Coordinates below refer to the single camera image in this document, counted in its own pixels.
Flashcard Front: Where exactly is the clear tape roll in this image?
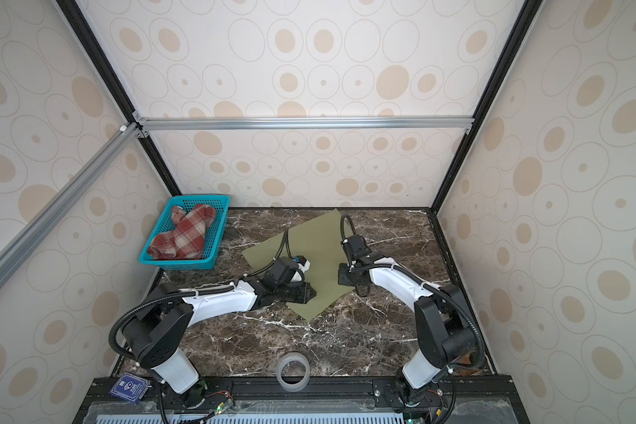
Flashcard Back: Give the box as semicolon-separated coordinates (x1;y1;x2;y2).
276;353;311;393

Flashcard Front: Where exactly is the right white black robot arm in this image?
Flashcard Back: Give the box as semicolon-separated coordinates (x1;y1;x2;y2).
337;257;487;404

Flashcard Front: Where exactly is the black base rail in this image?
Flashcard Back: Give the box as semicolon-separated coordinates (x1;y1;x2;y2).
73;376;529;423

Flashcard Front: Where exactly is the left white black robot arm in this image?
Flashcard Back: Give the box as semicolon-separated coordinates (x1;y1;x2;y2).
109;277;316;395

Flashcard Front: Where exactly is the horizontal aluminium rail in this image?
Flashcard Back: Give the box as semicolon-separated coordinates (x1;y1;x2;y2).
139;116;473;131

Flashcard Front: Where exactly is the teal plastic basket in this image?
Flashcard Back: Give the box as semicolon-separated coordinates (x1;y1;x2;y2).
140;194;231;270

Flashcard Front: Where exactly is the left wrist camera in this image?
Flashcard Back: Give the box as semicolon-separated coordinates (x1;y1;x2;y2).
263;255;310;287

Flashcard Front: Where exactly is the red plaid skirt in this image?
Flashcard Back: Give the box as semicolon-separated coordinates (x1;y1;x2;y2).
147;204;217;261

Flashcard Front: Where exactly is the olive green skirt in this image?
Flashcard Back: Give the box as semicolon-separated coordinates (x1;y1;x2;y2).
241;208;359;323

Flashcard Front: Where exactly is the blue card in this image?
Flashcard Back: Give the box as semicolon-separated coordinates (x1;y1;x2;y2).
110;373;150;405

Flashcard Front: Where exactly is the left slanted aluminium rail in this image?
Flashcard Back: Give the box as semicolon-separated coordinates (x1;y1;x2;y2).
0;123;140;289

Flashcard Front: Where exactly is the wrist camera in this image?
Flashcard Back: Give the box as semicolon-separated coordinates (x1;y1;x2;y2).
263;255;310;287
342;234;371;263

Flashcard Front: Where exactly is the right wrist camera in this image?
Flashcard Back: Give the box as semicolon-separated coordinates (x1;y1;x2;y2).
342;234;371;263

